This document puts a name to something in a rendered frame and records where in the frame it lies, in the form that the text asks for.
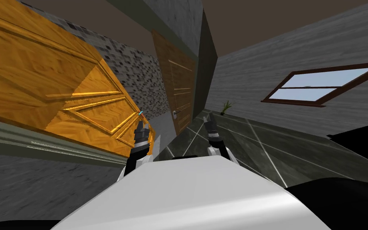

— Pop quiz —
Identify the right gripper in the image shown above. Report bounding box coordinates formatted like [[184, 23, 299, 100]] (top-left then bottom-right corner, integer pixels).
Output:
[[203, 112, 219, 136]]

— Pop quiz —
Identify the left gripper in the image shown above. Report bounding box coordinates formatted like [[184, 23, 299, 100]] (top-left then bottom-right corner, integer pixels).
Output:
[[134, 122, 150, 145]]

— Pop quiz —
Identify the small green potted plant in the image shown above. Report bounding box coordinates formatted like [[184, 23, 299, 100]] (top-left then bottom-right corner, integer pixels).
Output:
[[220, 100, 235, 116]]

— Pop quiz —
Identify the brown wooden door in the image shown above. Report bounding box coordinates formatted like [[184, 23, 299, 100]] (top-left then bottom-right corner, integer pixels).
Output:
[[152, 30, 198, 137]]

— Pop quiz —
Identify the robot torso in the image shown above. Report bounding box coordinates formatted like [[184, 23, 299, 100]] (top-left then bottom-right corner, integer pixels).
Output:
[[50, 155, 331, 230]]

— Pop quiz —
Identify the brown framed window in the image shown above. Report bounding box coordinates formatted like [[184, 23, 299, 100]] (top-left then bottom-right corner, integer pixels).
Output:
[[260, 60, 368, 108]]

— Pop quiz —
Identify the orange panelled wooden door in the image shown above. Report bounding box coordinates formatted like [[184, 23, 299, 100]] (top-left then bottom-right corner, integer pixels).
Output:
[[0, 0, 156, 158]]

